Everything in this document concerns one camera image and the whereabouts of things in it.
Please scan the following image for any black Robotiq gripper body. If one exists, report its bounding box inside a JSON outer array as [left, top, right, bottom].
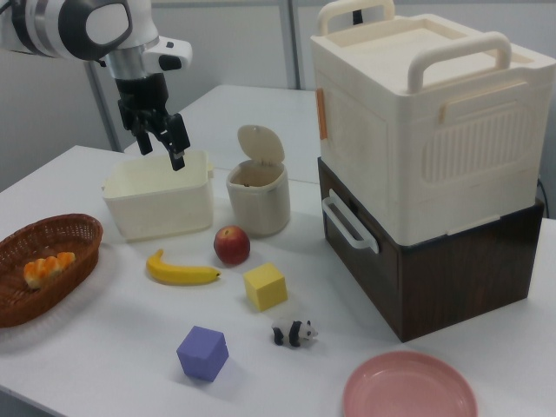
[[114, 72, 175, 132]]

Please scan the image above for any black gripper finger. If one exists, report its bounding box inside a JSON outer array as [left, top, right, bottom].
[[151, 112, 192, 173], [136, 124, 155, 156]]

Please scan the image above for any small white lidded trash can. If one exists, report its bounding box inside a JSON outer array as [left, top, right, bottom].
[[225, 124, 291, 238]]

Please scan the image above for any cream open plastic bin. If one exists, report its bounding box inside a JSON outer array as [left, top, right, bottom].
[[102, 149, 217, 242]]

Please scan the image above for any red apple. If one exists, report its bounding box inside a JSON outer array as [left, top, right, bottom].
[[213, 225, 251, 266]]

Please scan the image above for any yellow banana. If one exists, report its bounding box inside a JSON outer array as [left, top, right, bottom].
[[145, 248, 222, 287]]

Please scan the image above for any orange strip on storage box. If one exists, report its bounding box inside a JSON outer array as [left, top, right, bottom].
[[316, 88, 329, 141]]

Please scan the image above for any brown wicker basket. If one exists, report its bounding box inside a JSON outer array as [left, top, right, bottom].
[[0, 213, 104, 329]]

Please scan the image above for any orange glazed bread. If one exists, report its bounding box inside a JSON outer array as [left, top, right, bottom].
[[23, 251, 76, 290]]

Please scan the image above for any yellow cube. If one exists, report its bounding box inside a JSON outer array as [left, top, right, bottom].
[[242, 261, 288, 313]]

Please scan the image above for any purple cube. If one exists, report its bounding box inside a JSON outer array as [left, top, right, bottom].
[[175, 325, 230, 382]]

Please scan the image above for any panda toy figure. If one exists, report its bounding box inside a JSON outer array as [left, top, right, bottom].
[[271, 319, 320, 348]]

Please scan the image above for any dark wood drawer cabinet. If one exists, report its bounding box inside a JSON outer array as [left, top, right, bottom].
[[318, 156, 545, 345]]

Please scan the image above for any pink plate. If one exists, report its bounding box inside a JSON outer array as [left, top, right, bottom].
[[342, 351, 479, 417]]

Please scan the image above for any cream storage box with handles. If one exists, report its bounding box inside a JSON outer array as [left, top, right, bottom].
[[309, 0, 556, 242]]

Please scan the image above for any black power cable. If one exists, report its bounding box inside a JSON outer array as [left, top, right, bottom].
[[537, 176, 556, 221]]

